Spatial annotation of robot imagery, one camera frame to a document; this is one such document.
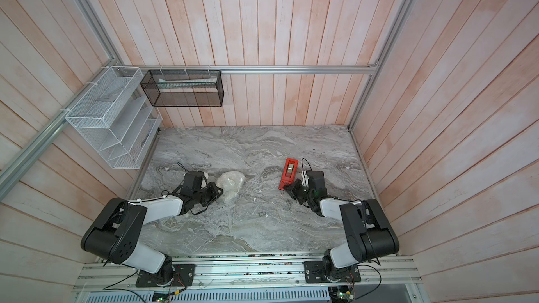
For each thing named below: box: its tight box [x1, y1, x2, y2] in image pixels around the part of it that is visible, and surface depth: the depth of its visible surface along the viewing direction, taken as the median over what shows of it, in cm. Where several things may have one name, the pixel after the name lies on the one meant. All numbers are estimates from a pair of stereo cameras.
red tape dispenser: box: [277, 157, 299, 191], surface depth 97 cm
